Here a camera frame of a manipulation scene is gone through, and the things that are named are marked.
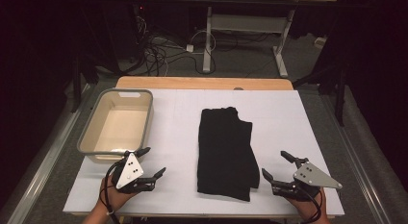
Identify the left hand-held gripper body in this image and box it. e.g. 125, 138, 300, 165
111, 150, 157, 195

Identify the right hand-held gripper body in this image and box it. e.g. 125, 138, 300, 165
270, 157, 344, 202

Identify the translucent plastic bin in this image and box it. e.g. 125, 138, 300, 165
76, 87, 155, 164

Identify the black garment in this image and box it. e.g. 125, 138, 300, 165
196, 106, 261, 203

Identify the person's left hand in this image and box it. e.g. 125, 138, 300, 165
99, 175, 142, 214

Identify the person's right hand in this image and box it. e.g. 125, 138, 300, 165
284, 187, 329, 224

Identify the white table mat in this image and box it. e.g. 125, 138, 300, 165
63, 87, 345, 217

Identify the black stand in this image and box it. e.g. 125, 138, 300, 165
70, 50, 101, 114
292, 62, 350, 128

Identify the wooden table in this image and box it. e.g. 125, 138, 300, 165
69, 75, 337, 220

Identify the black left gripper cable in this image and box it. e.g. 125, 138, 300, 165
101, 157, 129, 224

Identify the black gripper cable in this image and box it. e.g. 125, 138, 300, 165
299, 185, 323, 224
101, 157, 129, 224

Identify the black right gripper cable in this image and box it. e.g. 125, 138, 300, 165
299, 185, 323, 224

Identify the metal floor rail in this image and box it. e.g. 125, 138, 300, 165
5, 84, 93, 224
320, 94, 393, 224

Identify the tangle of black cables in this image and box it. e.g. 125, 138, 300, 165
128, 13, 217, 78

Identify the white cable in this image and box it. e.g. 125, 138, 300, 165
189, 29, 217, 56

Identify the white frame desk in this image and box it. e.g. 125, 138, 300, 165
191, 0, 340, 79

